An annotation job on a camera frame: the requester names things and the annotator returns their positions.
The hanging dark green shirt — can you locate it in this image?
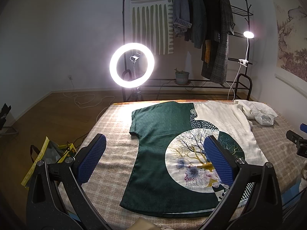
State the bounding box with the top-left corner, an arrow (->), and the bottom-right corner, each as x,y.
185,0 -> 205,49

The white clip-on desk lamp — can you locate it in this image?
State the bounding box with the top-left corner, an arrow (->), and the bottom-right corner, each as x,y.
227,31 -> 254,100

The hanging blue denim jacket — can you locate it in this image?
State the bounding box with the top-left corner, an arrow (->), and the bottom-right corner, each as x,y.
173,0 -> 192,37

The green striped wall hanging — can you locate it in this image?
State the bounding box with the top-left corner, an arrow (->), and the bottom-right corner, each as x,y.
130,0 -> 174,55

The small potted plant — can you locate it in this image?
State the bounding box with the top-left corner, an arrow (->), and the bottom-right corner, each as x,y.
174,69 -> 189,85

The green white tree print shirt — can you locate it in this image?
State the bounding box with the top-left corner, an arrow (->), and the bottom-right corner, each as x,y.
120,101 -> 267,218

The bright ring light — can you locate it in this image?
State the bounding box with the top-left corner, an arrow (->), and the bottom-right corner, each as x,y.
109,43 -> 155,88

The white floor cable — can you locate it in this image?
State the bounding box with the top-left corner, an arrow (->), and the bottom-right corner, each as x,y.
62,76 -> 116,123

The yellow trimmed bag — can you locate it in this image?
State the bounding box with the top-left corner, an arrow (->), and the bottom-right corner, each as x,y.
21,137 -> 77,188

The black metal clothes rack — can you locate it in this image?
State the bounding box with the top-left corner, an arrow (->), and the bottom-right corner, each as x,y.
121,0 -> 254,102

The landscape wall painting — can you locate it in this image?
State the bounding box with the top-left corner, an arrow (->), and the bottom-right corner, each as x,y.
273,0 -> 306,81

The crumpled white garment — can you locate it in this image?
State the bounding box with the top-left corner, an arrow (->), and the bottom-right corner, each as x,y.
234,100 -> 278,126

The beige plaid bed cover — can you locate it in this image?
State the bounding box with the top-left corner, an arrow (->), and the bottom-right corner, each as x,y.
82,101 -> 305,229

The black stand at left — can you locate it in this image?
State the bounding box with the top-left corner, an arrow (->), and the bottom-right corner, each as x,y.
0,103 -> 19,136

